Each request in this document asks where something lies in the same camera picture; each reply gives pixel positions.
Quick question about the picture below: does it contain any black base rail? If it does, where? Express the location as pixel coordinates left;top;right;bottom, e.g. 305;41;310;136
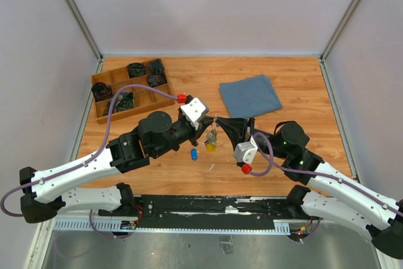
96;195;310;231

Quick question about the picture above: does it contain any rolled tie with red pattern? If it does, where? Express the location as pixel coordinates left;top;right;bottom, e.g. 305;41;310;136
91;82;113;102

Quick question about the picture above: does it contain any wooden compartment tray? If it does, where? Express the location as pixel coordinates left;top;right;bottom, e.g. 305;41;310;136
91;59;174;124

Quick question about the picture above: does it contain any rolled dark tie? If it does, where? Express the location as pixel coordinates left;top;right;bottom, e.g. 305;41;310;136
127;62;146;78

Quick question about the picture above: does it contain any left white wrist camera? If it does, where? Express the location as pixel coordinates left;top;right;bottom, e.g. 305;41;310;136
180;98;209;123

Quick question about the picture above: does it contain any rolled brown-black tie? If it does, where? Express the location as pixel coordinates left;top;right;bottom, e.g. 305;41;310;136
147;74;167;88

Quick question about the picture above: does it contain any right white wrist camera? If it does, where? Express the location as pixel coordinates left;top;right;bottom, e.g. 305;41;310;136
234;137;258;164

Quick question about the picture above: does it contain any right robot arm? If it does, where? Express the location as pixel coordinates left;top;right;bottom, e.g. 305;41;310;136
217;117;402;260

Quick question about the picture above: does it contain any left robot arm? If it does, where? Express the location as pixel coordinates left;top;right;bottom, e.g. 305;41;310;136
20;106;213;224

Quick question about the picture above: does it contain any rolled black tie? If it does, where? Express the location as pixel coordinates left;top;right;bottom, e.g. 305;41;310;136
149;59;165;76

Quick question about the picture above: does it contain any key with dark blue tag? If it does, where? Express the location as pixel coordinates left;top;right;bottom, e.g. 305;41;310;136
190;148;198;161

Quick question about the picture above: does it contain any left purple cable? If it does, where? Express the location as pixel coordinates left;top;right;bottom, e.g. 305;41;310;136
0;84;186;240

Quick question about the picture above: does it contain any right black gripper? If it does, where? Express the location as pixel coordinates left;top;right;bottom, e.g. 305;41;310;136
217;115;289;159

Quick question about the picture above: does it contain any folded blue towel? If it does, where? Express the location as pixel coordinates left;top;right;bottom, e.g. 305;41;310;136
219;74;283;118

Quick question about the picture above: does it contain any blue green patterned tie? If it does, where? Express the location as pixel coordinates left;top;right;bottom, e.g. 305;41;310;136
99;92;135;116

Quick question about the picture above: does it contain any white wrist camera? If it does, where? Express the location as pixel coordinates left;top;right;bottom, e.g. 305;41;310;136
180;98;209;123
234;137;258;164

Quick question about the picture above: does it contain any large keyring with tagged keys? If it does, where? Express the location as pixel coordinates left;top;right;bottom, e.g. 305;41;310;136
204;115;218;152

